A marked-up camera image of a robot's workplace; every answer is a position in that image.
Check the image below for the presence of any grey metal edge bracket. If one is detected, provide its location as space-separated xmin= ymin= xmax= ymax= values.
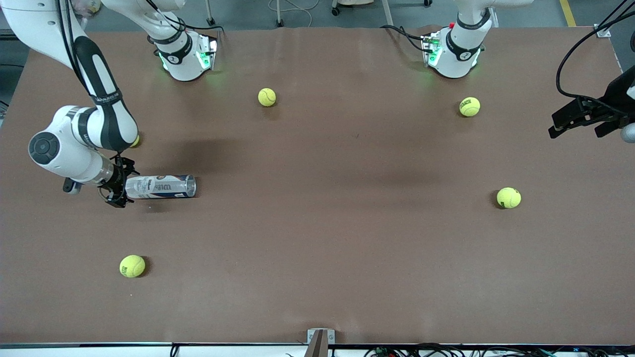
xmin=307 ymin=328 xmax=336 ymax=357

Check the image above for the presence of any tangled black cable bundle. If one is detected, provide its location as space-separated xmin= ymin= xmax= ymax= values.
xmin=364 ymin=342 xmax=635 ymax=357

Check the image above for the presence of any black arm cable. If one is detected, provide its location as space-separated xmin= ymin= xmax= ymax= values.
xmin=556 ymin=0 xmax=635 ymax=107
xmin=56 ymin=0 xmax=100 ymax=100

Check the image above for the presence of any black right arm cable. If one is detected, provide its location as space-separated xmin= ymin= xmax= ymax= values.
xmin=56 ymin=0 xmax=100 ymax=100

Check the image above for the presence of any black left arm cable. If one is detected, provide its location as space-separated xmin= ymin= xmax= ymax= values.
xmin=556 ymin=0 xmax=635 ymax=107

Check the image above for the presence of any clear tennis ball can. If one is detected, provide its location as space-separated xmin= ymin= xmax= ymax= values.
xmin=125 ymin=175 xmax=197 ymax=200

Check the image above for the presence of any rolling chair base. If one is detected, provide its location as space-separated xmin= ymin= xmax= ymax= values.
xmin=331 ymin=0 xmax=432 ymax=28

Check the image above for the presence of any aluminium corner profile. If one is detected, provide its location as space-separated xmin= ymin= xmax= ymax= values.
xmin=594 ymin=0 xmax=635 ymax=38

